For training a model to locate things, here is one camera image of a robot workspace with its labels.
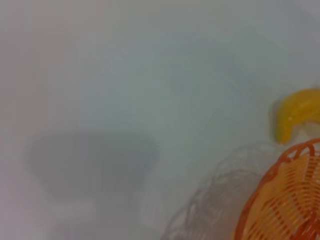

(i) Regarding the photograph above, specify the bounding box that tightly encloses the yellow banana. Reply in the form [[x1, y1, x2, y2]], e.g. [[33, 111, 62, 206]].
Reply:
[[272, 87, 320, 145]]

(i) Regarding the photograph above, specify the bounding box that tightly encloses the orange woven wire basket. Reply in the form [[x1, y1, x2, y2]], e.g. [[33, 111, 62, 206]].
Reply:
[[233, 138, 320, 240]]

